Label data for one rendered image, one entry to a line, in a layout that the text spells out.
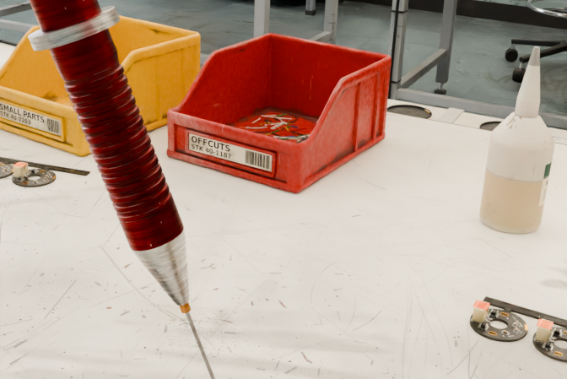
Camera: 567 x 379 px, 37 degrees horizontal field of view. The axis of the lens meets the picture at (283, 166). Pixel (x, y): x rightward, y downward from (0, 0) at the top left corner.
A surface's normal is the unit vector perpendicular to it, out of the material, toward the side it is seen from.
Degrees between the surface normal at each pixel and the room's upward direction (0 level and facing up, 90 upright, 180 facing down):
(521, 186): 90
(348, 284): 0
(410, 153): 0
